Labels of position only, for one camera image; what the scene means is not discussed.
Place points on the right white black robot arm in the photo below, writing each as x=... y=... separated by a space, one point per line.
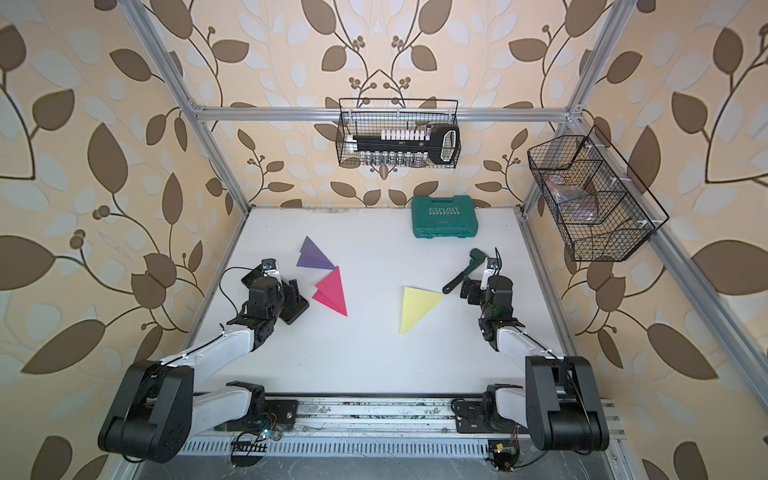
x=558 y=402

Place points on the green black pipe wrench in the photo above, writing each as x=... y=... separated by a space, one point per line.
x=476 y=259

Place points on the plastic bag in basket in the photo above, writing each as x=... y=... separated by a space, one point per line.
x=573 y=205

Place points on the pink square paper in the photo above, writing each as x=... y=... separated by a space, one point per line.
x=330 y=293

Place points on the black wire basket right wall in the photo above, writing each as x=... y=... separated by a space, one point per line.
x=629 y=213

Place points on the black flat tray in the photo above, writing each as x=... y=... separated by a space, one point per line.
x=249 y=279

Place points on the black socket holder tool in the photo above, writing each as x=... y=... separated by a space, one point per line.
x=436 y=144

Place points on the green tool case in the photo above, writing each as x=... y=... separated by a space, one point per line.
x=444 y=217

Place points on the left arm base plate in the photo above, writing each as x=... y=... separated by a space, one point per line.
x=278 y=413

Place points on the black wire basket wall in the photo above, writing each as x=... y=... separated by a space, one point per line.
x=629 y=213
x=367 y=115

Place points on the purple square paper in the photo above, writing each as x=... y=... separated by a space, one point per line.
x=312 y=257

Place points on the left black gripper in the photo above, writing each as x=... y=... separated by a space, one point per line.
x=290 y=294

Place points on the aluminium front rail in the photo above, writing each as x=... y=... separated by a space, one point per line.
x=367 y=416

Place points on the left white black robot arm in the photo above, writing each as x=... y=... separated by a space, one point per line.
x=158 y=406

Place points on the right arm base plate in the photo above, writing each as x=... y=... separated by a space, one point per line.
x=480 y=417

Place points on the yellow square paper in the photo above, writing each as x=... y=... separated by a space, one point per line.
x=416 y=304

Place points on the black wire basket back wall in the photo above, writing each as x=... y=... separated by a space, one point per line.
x=367 y=115

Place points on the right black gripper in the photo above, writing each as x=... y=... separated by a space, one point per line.
x=474 y=296

